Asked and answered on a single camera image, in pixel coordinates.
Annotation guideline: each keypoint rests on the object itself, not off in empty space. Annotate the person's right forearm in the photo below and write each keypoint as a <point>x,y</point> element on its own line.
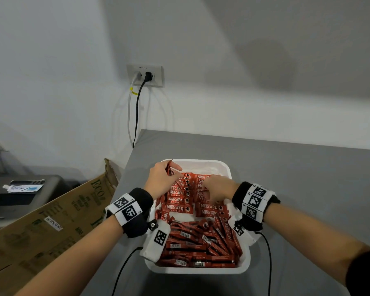
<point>314,237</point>

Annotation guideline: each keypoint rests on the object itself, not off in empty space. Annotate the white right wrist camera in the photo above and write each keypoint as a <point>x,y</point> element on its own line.
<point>249,238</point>

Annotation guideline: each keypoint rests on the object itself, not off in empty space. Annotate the black shirt sleeve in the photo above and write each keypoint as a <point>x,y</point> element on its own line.
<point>367,274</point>

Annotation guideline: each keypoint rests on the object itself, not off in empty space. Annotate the white plastic tray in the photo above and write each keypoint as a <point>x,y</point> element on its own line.
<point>203,165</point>

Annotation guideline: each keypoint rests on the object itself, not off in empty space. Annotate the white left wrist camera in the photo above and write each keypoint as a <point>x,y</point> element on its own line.
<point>151,252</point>

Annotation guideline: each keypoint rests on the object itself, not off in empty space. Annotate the flat black device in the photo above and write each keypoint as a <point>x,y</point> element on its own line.
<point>27,182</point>

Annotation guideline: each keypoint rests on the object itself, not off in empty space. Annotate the person's left forearm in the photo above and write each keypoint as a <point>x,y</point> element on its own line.
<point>74,262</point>

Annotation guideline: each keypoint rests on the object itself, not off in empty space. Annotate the bunch of Nescafe sachets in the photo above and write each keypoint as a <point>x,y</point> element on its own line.
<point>169,169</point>

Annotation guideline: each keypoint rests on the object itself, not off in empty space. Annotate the person's right hand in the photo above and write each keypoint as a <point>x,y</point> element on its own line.
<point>222,188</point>

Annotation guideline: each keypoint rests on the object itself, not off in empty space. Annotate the black wristband with markers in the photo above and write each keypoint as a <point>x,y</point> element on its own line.
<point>239,197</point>
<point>141,197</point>

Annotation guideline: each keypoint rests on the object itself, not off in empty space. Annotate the brown cardboard box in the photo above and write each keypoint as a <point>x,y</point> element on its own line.
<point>34,243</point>

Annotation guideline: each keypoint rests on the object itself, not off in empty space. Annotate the black right wristband with markers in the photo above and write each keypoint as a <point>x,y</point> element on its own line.
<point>239,197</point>

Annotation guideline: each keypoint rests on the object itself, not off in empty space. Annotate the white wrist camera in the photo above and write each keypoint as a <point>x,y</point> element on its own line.
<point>249,238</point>
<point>151,252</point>

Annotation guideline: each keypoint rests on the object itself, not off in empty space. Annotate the pile of red coffee sachets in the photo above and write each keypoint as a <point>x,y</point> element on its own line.
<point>197,243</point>

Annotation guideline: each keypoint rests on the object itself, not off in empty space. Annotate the white and blue packet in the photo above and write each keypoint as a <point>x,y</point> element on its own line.
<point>24,188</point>

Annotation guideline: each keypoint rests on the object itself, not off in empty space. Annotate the person's left hand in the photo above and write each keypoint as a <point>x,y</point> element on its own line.
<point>160,181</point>

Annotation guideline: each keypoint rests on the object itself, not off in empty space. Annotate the black power plug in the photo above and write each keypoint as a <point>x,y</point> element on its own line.
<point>148,77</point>

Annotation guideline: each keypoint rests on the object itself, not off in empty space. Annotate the dark grey printer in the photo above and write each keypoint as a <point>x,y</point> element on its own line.
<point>24,206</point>

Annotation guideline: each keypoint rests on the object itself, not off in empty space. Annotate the black left wristband with markers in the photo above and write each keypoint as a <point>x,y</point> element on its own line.
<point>141,197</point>

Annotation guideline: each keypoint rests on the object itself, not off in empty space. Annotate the grey wall socket plate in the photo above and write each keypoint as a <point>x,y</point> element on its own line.
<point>158,77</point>

